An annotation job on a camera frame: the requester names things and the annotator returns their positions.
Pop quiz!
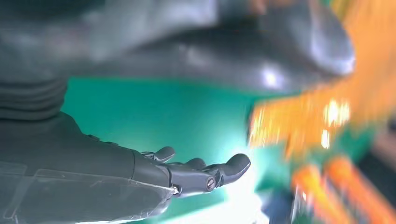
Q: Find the blue tablet cover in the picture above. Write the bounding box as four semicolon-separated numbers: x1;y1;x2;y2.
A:
261;190;296;224

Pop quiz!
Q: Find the yellow plastic film patch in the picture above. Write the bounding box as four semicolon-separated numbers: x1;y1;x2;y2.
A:
247;0;396;155

